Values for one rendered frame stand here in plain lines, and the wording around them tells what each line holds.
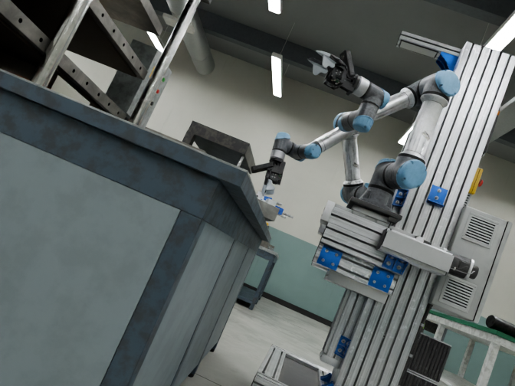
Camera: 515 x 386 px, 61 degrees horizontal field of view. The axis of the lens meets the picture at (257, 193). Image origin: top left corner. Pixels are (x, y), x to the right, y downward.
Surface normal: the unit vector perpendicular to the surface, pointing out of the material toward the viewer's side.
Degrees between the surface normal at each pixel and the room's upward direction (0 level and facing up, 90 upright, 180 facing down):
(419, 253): 90
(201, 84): 90
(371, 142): 90
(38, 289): 90
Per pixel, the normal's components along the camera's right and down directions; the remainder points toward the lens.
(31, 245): -0.06, -0.17
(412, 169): 0.24, 0.11
